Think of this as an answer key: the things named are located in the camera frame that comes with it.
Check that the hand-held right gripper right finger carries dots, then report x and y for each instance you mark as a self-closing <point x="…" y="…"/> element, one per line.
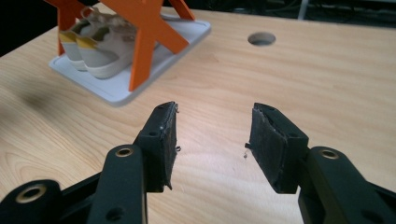
<point x="277" y="155"/>

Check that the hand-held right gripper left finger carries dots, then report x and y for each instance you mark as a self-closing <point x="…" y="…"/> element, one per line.
<point x="155" y="155"/>

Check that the grey and white sneaker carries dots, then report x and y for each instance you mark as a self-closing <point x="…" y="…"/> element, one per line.
<point x="106" y="59"/>
<point x="70" y="49"/>

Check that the orange and white shoe rack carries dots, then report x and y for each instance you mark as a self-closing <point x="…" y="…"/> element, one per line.
<point x="144" y="46"/>

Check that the white pole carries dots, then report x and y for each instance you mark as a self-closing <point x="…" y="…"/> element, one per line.
<point x="303" y="9"/>

